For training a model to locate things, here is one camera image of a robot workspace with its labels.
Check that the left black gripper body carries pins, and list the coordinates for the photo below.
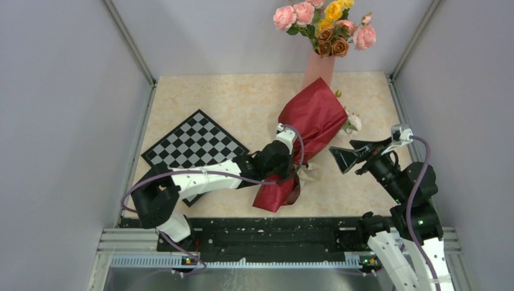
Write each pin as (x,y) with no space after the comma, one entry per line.
(281,170)

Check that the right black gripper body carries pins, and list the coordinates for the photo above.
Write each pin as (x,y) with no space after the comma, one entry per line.
(381,166)

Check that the red paper flower bouquet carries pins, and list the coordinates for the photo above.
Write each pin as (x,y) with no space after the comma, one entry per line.
(317,114)

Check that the cream ribbon with gold lettering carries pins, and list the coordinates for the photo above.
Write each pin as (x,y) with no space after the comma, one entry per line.
(307,173)

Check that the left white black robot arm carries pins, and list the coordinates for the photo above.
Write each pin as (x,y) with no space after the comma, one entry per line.
(155,198)

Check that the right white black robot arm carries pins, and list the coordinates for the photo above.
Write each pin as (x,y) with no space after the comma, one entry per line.
(411,246)

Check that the pink ceramic vase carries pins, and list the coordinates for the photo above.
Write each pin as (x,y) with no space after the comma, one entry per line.
(319,67)

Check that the artificial roses in vase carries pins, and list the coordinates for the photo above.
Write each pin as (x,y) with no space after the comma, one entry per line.
(327,26)

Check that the black white chessboard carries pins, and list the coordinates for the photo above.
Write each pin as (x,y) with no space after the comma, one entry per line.
(197,141)

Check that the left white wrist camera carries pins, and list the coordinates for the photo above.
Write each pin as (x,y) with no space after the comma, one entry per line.
(286,135)

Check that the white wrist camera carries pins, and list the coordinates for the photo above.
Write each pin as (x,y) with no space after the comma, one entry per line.
(401,135)
(286,135)

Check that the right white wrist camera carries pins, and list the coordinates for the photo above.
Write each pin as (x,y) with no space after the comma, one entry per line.
(401,135)

